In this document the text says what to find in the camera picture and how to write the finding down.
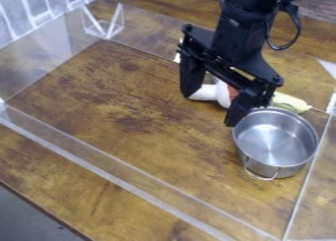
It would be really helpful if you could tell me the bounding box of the black cable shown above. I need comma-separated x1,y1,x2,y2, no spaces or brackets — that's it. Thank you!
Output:
264,2,304,52

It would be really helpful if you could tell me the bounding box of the clear acrylic triangular bracket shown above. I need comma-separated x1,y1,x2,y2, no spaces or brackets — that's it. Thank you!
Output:
81,3,125,40

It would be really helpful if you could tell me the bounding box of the plush brown white mushroom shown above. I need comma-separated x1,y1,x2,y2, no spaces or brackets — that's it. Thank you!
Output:
189,81,239,108

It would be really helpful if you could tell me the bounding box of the spoon with green handle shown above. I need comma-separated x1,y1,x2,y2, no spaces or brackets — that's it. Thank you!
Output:
211,76,313,115

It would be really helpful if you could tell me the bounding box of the silver metal pot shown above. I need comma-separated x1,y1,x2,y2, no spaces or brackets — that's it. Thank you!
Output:
232,107,319,181

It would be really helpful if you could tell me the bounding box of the clear acrylic enclosure wall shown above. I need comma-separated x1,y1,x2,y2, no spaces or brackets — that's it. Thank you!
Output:
0,0,336,241

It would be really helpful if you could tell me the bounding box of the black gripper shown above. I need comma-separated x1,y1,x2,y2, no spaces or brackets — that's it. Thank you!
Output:
177,24,284,127

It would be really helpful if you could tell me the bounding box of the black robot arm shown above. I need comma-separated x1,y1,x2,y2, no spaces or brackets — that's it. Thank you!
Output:
179,0,301,127

